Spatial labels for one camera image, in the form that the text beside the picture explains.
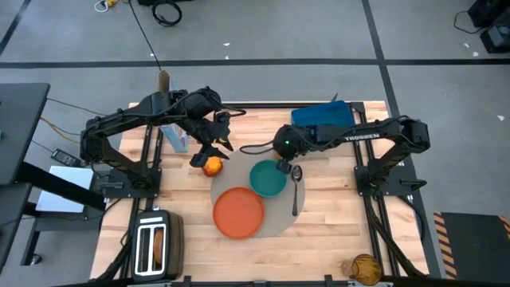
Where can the round grey placemat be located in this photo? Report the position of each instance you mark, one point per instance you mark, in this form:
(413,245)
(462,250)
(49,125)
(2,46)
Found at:
(279,215)

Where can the blue plastic bin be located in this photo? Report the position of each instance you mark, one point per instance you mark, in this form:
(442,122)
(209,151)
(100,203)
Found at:
(322,113)

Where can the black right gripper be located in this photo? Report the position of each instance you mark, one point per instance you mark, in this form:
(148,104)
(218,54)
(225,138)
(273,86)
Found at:
(293,141)

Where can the orange plate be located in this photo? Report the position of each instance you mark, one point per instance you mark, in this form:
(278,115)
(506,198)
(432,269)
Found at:
(238,213)

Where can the light blue cinnamon cereal box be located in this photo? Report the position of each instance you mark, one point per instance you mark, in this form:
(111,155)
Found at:
(175,137)

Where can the red yellow apple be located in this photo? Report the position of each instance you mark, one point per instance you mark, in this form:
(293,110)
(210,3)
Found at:
(213,166)

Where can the metal spoon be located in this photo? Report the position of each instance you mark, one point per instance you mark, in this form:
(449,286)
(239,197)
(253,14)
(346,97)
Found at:
(296,173)

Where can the black aluminium table frame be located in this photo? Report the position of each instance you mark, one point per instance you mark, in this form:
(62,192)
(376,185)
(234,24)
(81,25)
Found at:
(263,105)

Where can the black desk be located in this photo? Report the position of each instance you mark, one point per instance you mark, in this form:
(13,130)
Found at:
(22,127)

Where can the black equipment box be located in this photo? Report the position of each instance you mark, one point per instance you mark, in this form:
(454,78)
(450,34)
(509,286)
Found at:
(496,32)

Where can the white sheet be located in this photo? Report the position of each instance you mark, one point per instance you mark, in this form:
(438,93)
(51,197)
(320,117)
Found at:
(63,195)

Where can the toast slice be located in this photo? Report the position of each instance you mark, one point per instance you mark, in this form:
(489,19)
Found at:
(158,247)

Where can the hazard striped floor mat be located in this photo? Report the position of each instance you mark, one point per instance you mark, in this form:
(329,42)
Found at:
(474,243)

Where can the black chrome toaster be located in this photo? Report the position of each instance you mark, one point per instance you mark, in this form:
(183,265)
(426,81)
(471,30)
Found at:
(173,247)

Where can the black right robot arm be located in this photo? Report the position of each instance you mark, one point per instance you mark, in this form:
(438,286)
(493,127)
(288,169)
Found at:
(374,133)

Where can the teal bowl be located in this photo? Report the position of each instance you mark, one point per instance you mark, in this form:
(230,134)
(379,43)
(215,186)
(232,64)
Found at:
(267,179)

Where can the yellow white plug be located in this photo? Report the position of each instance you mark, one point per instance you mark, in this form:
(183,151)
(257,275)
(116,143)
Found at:
(107,4)

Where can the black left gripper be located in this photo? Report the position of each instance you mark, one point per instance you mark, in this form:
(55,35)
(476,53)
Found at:
(209,127)

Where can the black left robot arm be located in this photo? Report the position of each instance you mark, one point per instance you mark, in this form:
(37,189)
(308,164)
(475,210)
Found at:
(119,117)

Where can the black power brick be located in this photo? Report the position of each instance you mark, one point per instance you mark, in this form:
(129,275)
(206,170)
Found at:
(67,158)

